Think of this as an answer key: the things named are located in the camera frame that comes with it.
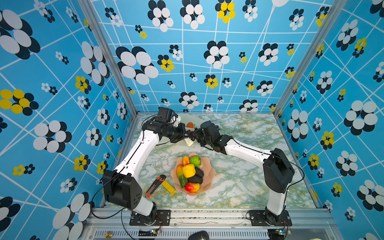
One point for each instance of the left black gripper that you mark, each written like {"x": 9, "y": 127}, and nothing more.
{"x": 182, "y": 134}

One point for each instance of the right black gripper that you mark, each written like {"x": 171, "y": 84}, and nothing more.
{"x": 197, "y": 134}

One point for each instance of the translucent printed plastic bag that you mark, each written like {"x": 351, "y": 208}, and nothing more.
{"x": 189, "y": 129}

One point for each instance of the dark purple grape bunch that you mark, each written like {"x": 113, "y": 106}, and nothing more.
{"x": 191, "y": 133}

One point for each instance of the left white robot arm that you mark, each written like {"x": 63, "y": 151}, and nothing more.
{"x": 120, "y": 185}

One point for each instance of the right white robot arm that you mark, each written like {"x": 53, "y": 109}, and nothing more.
{"x": 278, "y": 170}

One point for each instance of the green lime fruit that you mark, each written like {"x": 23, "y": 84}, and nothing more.
{"x": 196, "y": 161}

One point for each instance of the orange peach fruit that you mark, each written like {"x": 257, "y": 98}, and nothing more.
{"x": 185, "y": 161}

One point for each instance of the pink scalloped plate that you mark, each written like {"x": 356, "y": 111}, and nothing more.
{"x": 207, "y": 179}

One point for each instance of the yellow bell pepper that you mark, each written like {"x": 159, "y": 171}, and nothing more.
{"x": 189, "y": 170}

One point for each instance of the green orange papaya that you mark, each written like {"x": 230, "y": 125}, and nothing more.
{"x": 180, "y": 175}

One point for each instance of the red yellow mango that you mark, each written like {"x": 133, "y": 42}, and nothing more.
{"x": 192, "y": 187}

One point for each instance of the yellow rectangular block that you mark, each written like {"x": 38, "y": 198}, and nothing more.
{"x": 168, "y": 187}

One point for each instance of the red black utility knife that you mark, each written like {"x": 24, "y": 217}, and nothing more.
{"x": 159, "y": 180}

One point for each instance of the black round knob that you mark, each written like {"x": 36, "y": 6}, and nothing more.
{"x": 202, "y": 235}

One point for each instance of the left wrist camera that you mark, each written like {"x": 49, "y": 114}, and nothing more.
{"x": 168, "y": 116}

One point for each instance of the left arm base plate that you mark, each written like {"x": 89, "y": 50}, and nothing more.
{"x": 156, "y": 218}

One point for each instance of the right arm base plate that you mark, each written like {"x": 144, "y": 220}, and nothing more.
{"x": 265, "y": 218}

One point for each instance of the aluminium front rail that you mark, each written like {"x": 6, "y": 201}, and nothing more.
{"x": 219, "y": 224}

